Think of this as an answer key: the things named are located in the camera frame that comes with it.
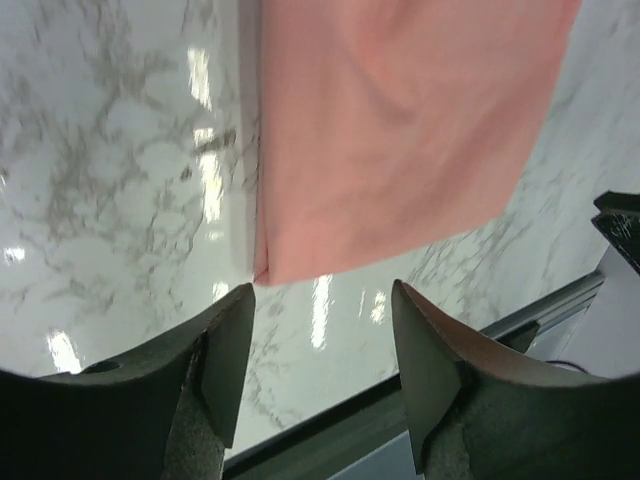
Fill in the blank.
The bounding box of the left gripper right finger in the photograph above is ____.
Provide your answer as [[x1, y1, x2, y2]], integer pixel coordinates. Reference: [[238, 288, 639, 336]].
[[392, 281, 639, 479]]

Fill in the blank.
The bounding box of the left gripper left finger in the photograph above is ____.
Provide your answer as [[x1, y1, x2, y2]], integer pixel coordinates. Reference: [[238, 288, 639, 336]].
[[1, 284, 255, 479]]

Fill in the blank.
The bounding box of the peach t shirt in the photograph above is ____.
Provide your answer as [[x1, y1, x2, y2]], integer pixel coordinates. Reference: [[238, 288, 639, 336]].
[[254, 1, 580, 286]]

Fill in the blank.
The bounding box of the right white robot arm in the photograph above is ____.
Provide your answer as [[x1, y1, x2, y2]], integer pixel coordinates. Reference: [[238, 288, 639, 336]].
[[592, 191, 639, 376]]

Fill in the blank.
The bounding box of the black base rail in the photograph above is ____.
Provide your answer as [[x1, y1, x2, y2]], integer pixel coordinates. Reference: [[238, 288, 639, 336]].
[[222, 271, 604, 479]]

